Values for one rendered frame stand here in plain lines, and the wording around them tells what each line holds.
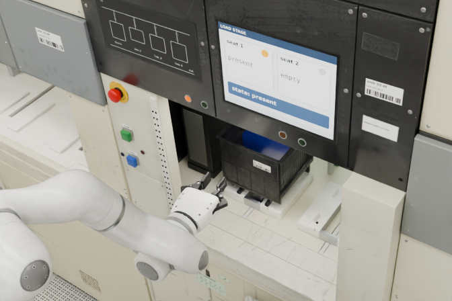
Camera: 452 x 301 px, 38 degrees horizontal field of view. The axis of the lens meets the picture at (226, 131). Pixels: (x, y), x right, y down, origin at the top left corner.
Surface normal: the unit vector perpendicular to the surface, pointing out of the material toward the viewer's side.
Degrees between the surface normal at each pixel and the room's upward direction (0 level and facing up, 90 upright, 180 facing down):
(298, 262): 0
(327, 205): 0
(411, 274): 90
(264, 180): 90
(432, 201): 90
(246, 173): 90
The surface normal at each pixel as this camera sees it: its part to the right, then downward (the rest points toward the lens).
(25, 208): -0.24, 0.63
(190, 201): -0.07, -0.79
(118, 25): -0.57, 0.56
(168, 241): 0.32, -0.21
